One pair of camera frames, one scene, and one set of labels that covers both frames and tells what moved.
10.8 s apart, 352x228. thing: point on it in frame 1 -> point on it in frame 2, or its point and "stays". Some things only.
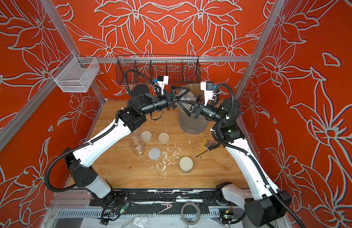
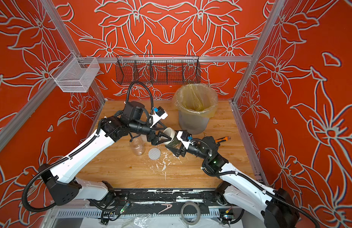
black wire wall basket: [157, 68] stays
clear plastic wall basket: [75, 74] stays
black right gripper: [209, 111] -> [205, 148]
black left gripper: [171, 100] -> [152, 137]
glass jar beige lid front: [186, 164] -> [174, 142]
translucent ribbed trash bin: [190, 125] stays
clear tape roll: [198, 213] stays
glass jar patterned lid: [136, 143] stays
